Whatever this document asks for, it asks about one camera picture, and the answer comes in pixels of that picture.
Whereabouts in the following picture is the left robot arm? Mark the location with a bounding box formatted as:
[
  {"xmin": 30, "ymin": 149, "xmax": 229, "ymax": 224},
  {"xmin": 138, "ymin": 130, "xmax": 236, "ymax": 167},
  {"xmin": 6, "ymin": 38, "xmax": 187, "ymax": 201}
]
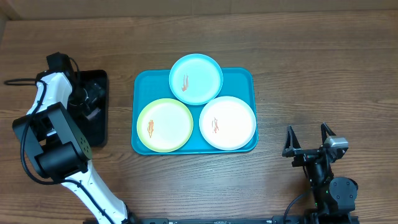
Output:
[{"xmin": 12, "ymin": 70, "xmax": 137, "ymax": 223}]

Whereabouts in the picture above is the yellow-green plate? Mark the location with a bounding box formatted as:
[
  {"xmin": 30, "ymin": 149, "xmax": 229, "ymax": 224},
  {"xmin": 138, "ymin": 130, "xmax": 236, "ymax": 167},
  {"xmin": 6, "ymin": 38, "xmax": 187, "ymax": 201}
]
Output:
[{"xmin": 136, "ymin": 98, "xmax": 193, "ymax": 153}]

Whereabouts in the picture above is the white plate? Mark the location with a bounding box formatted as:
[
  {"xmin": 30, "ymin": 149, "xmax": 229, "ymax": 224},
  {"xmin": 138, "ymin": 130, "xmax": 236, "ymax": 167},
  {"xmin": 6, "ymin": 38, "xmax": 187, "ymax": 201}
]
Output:
[{"xmin": 199, "ymin": 96, "xmax": 257, "ymax": 151}]

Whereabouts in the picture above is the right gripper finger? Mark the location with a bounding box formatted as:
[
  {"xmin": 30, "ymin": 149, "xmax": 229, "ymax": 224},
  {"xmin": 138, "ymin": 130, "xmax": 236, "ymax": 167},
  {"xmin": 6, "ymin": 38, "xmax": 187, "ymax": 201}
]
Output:
[
  {"xmin": 320, "ymin": 123, "xmax": 336, "ymax": 144},
  {"xmin": 282, "ymin": 125, "xmax": 301, "ymax": 156}
]

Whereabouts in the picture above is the black rectangular tray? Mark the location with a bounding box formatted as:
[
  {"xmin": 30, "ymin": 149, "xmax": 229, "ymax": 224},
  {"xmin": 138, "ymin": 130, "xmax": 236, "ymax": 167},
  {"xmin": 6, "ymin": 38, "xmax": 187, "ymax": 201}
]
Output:
[{"xmin": 68, "ymin": 70, "xmax": 109, "ymax": 147}]

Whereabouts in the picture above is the light blue plate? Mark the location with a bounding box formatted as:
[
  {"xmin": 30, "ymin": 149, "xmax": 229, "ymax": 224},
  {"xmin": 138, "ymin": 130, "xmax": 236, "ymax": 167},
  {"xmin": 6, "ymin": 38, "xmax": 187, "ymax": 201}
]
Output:
[{"xmin": 169, "ymin": 54, "xmax": 223, "ymax": 106}]

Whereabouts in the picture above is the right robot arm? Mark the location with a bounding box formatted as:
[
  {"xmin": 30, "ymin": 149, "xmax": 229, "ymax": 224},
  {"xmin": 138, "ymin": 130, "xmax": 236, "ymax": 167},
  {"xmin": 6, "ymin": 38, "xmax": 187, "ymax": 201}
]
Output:
[{"xmin": 280, "ymin": 123, "xmax": 359, "ymax": 224}]

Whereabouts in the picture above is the green and pink sponge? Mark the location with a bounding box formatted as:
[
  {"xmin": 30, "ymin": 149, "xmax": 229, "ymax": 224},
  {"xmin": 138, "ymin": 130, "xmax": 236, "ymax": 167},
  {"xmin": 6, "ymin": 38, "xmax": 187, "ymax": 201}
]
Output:
[{"xmin": 86, "ymin": 108, "xmax": 101, "ymax": 121}]

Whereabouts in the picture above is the blue plastic serving tray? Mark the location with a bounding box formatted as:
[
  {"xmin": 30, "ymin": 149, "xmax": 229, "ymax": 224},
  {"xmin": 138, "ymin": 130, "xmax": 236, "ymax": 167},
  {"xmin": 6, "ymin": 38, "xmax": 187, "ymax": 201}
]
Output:
[{"xmin": 131, "ymin": 67, "xmax": 256, "ymax": 156}]

